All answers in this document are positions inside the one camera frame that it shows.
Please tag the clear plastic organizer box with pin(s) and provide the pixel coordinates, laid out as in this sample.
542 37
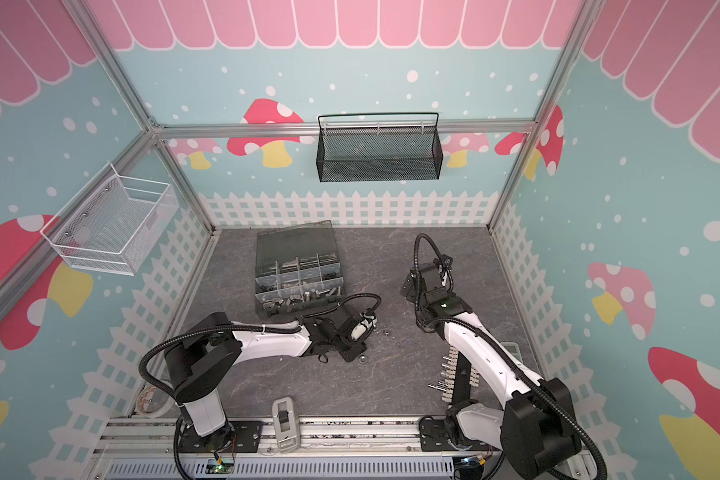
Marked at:
297 268

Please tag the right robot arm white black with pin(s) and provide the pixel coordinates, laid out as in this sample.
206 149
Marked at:
536 428

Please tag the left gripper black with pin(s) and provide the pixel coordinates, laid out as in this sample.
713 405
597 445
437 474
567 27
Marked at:
358 349

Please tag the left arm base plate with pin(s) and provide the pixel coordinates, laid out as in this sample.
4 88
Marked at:
237 436

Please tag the green circuit board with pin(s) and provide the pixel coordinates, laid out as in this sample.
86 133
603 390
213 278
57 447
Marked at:
219 467

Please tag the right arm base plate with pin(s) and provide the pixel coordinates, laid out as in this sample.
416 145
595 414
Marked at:
440 434

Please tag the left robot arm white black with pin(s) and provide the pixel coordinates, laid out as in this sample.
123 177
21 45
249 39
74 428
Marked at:
189 367

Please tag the black rack with screws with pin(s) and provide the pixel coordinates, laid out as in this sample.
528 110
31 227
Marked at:
458 379

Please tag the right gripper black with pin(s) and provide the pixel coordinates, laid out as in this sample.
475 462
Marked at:
420 282

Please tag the white remote control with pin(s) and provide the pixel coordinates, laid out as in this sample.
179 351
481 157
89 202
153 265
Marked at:
513 349

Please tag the white slotted cable duct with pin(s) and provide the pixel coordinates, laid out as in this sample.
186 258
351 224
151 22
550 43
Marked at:
290 468

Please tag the grey handheld remote device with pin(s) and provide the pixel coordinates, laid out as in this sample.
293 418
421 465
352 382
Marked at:
286 425

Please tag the white wire mesh basket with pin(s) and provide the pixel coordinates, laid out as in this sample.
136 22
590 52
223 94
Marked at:
112 227

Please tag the black wire mesh basket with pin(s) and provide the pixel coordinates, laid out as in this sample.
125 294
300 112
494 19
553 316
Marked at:
379 147

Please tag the roll of clear tape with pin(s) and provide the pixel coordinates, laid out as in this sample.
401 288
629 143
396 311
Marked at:
153 403

